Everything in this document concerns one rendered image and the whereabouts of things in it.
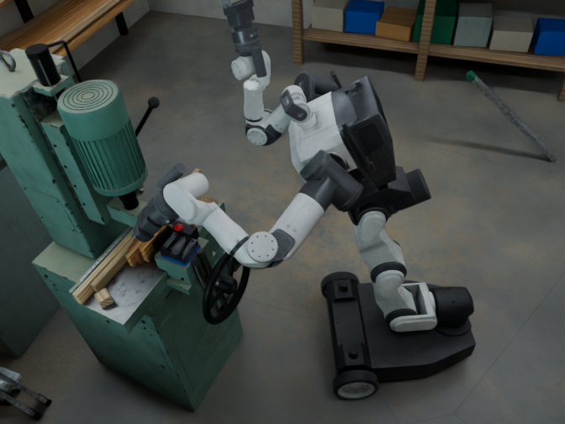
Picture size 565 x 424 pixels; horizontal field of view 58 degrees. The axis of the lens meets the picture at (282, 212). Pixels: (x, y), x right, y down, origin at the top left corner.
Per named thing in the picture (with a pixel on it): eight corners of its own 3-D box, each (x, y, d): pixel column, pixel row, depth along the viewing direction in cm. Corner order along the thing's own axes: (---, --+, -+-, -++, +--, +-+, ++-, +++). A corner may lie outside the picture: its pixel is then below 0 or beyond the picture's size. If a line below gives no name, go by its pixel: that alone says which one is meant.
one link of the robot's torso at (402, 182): (425, 181, 181) (409, 148, 170) (435, 206, 172) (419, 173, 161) (354, 209, 190) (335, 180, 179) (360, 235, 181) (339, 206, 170)
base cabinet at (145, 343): (194, 414, 229) (156, 333, 178) (97, 363, 249) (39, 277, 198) (245, 334, 255) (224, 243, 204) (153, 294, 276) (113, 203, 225)
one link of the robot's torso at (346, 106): (398, 131, 178) (357, 50, 155) (420, 198, 154) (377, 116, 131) (322, 165, 187) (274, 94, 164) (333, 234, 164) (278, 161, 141)
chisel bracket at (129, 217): (143, 234, 173) (136, 216, 167) (112, 221, 178) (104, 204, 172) (156, 219, 178) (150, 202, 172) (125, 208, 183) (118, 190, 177)
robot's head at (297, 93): (310, 103, 155) (296, 81, 149) (318, 119, 147) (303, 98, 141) (292, 113, 156) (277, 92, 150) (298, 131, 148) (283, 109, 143)
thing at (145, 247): (149, 262, 175) (143, 249, 170) (144, 260, 176) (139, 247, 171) (174, 231, 185) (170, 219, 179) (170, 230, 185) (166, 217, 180)
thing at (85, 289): (81, 304, 165) (76, 296, 161) (77, 303, 166) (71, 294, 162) (187, 188, 200) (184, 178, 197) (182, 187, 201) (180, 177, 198)
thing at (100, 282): (98, 293, 168) (94, 286, 165) (94, 291, 168) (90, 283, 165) (202, 177, 205) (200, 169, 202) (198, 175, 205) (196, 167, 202)
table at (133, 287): (151, 347, 159) (146, 336, 155) (79, 311, 170) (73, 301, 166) (247, 218, 195) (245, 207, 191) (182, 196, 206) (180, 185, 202)
